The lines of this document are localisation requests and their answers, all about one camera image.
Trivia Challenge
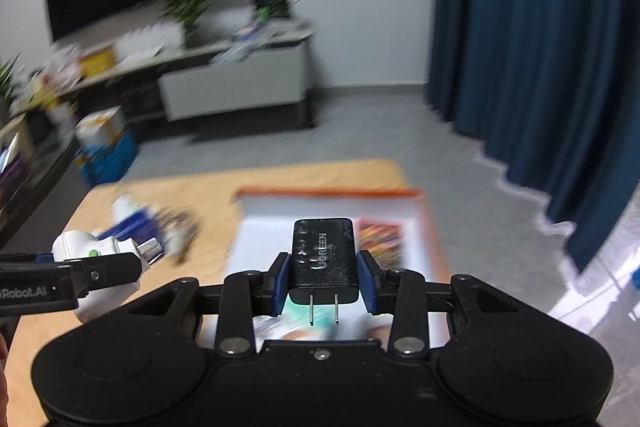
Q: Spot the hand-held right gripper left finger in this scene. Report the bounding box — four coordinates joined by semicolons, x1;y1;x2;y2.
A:
120;252;292;355

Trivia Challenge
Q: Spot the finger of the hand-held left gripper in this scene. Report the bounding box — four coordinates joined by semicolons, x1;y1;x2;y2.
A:
30;239;162;299

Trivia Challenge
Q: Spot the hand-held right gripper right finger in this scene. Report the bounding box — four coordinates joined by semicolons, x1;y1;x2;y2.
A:
357;251;531;356

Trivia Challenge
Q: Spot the teal white mask packet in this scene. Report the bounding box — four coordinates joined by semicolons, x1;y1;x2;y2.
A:
252;301;342;341

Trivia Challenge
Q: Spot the white plastic bottle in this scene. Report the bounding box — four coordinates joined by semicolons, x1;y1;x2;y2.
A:
51;229;146;324

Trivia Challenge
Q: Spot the dark playing card box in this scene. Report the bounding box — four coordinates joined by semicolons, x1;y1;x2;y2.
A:
357;218;405;271

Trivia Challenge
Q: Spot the black wall charger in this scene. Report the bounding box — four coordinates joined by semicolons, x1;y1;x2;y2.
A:
287;217;362;327

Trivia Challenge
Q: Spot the blue tin box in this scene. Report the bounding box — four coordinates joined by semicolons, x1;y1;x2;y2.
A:
97;204;167;249

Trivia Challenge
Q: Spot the orange cardboard box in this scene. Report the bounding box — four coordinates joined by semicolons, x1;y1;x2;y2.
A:
227;187;453;351

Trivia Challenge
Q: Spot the clear bottle ribbed cap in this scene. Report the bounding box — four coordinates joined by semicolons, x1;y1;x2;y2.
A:
160;207;202;266

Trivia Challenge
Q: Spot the dark coffee table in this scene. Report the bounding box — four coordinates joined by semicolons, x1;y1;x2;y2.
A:
0;122;82;249

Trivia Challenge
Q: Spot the blue plastic bag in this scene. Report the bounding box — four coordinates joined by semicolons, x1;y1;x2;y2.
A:
75;132;140;188

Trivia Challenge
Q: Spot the cardboard carton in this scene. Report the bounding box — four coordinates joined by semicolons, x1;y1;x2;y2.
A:
75;106;129;148

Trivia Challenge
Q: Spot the television cabinet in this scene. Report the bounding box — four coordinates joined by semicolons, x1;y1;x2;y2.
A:
55;19;317;140

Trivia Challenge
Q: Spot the white plastic bag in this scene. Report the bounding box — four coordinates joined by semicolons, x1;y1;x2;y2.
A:
45;44;84;90

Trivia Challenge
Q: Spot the yellow box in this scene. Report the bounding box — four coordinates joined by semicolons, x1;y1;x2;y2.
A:
80;47;117;76

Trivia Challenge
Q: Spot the leafy green plant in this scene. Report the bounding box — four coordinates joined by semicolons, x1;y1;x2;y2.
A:
0;52;24;108

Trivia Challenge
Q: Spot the white router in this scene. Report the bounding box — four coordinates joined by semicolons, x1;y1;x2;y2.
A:
117;24;184;58

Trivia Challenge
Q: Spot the blue curtain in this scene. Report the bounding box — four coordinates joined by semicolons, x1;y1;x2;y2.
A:
425;0;640;276

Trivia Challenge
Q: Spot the black green box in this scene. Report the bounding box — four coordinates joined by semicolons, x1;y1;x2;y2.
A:
254;0;291;23

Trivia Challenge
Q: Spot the potted bamboo plant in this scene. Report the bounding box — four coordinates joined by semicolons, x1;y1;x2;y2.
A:
160;0;222;46

